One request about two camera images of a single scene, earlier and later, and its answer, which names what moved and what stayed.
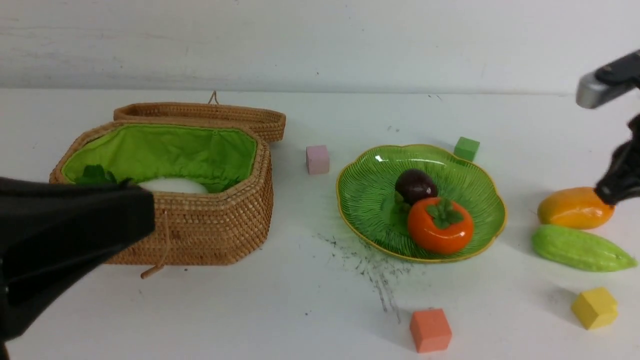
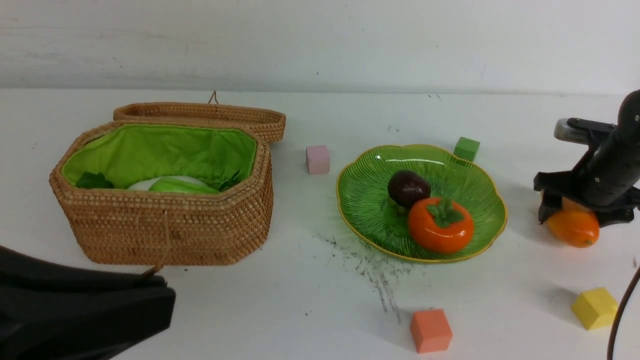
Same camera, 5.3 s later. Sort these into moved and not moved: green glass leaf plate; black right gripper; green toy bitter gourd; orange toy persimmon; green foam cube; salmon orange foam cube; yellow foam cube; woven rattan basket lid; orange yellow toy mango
Moved: green toy bitter gourd; black right gripper; orange yellow toy mango
Not moved: woven rattan basket lid; orange toy persimmon; green glass leaf plate; green foam cube; salmon orange foam cube; yellow foam cube
